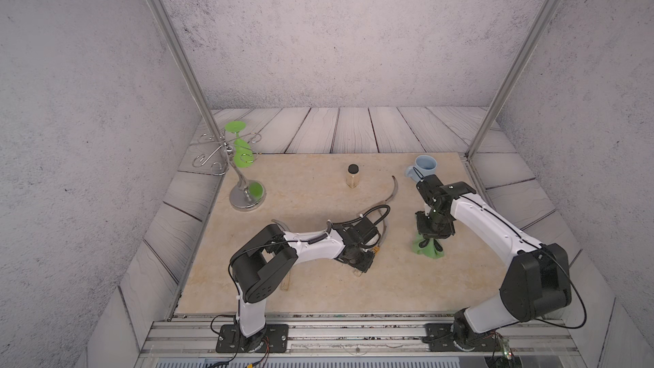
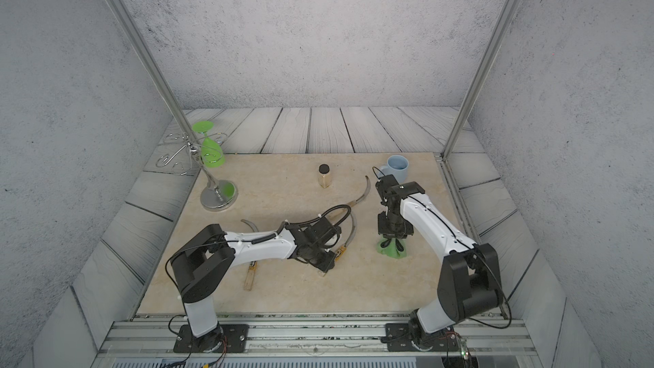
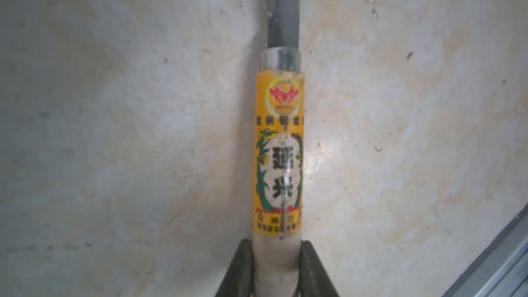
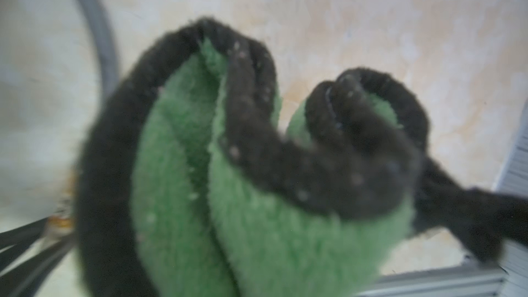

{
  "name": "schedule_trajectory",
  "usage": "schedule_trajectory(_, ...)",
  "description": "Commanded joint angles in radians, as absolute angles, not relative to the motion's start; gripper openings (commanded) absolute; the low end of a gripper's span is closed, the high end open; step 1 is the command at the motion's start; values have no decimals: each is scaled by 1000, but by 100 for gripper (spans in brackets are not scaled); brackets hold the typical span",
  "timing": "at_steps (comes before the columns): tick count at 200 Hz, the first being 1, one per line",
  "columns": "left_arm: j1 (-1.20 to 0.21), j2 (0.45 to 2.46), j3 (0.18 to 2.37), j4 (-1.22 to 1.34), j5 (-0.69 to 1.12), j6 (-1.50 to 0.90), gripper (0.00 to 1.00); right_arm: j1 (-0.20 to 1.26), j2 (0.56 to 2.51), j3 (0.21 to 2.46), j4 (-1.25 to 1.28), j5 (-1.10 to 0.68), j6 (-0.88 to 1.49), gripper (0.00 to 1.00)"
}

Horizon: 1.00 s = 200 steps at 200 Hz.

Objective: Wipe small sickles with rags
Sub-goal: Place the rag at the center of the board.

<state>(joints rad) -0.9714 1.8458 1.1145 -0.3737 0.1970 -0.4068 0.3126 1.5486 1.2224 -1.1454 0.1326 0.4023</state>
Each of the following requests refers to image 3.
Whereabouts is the aluminium rail frame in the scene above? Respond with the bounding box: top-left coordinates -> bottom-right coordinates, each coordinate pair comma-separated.
444,207 -> 527,296

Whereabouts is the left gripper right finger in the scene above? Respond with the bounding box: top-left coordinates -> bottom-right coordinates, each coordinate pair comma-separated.
299,241 -> 339,297

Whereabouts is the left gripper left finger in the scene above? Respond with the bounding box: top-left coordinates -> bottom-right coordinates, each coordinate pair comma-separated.
215,239 -> 253,297

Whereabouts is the sickle wooden handle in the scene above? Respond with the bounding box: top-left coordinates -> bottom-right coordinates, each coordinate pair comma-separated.
252,0 -> 305,296

